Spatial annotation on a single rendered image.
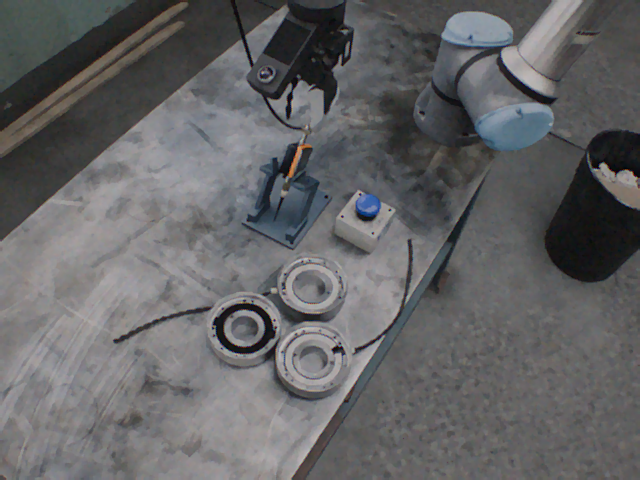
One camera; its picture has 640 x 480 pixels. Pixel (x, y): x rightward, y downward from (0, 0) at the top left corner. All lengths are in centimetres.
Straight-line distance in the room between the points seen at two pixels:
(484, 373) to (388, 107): 93
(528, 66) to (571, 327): 121
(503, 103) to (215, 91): 57
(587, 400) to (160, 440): 138
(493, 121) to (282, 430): 55
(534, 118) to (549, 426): 109
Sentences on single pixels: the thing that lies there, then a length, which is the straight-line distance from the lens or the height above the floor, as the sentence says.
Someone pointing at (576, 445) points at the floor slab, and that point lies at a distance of 185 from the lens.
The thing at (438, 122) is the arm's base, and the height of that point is 84.
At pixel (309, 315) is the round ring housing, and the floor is 83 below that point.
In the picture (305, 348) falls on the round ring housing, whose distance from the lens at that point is 84.
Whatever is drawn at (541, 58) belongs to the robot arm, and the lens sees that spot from 94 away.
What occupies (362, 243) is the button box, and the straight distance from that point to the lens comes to 95.
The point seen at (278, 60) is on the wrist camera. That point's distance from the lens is 74.
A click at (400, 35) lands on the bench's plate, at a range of 139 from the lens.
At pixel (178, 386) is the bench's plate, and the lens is 85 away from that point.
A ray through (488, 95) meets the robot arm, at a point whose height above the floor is 100.
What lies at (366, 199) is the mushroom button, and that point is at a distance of 93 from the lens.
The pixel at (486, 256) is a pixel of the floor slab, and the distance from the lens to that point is 203.
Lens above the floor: 159
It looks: 55 degrees down
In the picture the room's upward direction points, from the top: 7 degrees clockwise
